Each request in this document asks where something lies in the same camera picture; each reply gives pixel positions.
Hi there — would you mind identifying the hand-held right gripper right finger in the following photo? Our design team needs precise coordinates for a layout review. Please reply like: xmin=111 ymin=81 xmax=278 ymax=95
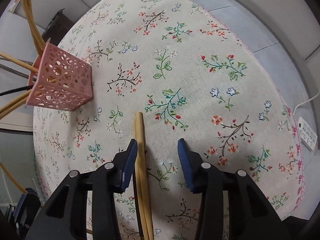
xmin=177 ymin=138 xmax=292 ymax=240

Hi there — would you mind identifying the pale wooden chopstick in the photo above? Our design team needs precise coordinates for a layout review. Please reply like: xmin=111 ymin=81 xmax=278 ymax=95
xmin=134 ymin=112 xmax=148 ymax=240
xmin=0 ymin=162 xmax=27 ymax=195
xmin=137 ymin=112 xmax=155 ymax=240

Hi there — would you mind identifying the bunch of wooden chopsticks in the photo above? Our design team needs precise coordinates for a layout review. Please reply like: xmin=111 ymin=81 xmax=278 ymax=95
xmin=0 ymin=0 xmax=57 ymax=120

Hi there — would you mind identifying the black bin liner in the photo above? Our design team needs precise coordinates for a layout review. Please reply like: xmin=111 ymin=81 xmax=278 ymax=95
xmin=49 ymin=8 xmax=65 ymax=29

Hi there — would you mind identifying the brown trash bin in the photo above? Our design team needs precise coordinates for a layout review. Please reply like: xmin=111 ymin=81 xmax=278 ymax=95
xmin=42 ymin=8 xmax=75 ymax=46

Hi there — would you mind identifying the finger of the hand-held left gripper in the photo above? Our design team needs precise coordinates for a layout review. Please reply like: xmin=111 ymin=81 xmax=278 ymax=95
xmin=14 ymin=187 xmax=35 ymax=222

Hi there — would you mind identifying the floral tablecloth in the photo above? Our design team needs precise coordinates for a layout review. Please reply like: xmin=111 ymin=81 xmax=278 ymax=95
xmin=32 ymin=0 xmax=307 ymax=240

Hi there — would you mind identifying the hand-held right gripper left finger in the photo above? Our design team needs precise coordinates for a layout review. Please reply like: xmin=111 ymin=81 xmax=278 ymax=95
xmin=25 ymin=139 xmax=138 ymax=240

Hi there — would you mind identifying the white power cable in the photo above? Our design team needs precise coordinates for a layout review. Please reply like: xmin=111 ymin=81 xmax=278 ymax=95
xmin=292 ymin=96 xmax=320 ymax=117

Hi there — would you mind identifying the pink perforated plastic basket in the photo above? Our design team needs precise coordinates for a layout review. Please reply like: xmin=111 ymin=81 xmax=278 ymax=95
xmin=25 ymin=38 xmax=94 ymax=112

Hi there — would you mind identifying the white power strip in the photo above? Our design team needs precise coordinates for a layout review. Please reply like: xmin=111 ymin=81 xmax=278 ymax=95
xmin=298 ymin=116 xmax=318 ymax=151

